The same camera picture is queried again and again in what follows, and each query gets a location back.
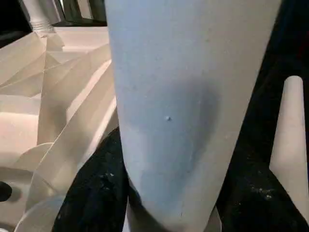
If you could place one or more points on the white plastic table leg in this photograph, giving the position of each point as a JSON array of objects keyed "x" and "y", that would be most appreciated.
[
  {"x": 39, "y": 14},
  {"x": 181, "y": 84},
  {"x": 292, "y": 120}
]

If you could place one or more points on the black plastic mat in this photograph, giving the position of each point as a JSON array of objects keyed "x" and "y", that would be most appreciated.
[{"x": 260, "y": 96}]

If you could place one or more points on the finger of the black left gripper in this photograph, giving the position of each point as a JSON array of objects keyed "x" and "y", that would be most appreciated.
[{"x": 5, "y": 191}]

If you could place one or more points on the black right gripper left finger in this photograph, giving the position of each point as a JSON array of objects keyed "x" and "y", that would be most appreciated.
[{"x": 96, "y": 193}]

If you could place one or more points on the white cabinet with open compartments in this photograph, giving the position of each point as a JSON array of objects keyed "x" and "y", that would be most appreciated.
[{"x": 85, "y": 9}]

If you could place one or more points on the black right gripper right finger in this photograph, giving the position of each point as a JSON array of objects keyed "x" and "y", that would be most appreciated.
[{"x": 260, "y": 207}]

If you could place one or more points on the white plastic table top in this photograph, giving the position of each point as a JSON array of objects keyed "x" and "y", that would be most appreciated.
[{"x": 24, "y": 120}]

